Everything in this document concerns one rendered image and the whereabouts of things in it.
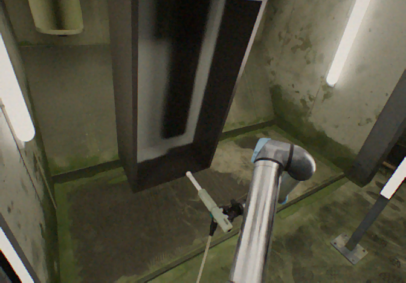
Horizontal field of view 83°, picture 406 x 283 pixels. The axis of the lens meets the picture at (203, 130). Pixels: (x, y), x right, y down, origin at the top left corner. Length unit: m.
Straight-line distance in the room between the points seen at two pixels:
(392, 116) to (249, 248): 2.09
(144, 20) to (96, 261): 1.52
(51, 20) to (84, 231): 1.54
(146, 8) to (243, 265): 1.16
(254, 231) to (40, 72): 2.14
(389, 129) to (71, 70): 2.93
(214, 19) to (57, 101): 1.55
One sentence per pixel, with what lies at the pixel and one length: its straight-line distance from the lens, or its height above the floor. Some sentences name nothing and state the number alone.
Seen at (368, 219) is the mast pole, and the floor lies 0.37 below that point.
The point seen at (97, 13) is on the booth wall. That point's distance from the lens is 2.48.
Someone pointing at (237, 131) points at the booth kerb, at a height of 0.12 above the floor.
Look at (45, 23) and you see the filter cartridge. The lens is 2.12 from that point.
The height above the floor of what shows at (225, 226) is 0.55.
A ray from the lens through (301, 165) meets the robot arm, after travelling 0.99.
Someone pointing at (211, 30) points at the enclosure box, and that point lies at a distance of 1.51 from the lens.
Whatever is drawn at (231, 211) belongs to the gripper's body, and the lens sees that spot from 1.48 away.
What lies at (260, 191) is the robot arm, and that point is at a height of 1.03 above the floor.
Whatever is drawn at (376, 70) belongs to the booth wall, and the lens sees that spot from 2.65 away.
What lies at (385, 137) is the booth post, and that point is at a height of 0.61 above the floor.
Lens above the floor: 1.63
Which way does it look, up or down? 32 degrees down
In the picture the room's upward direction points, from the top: 6 degrees clockwise
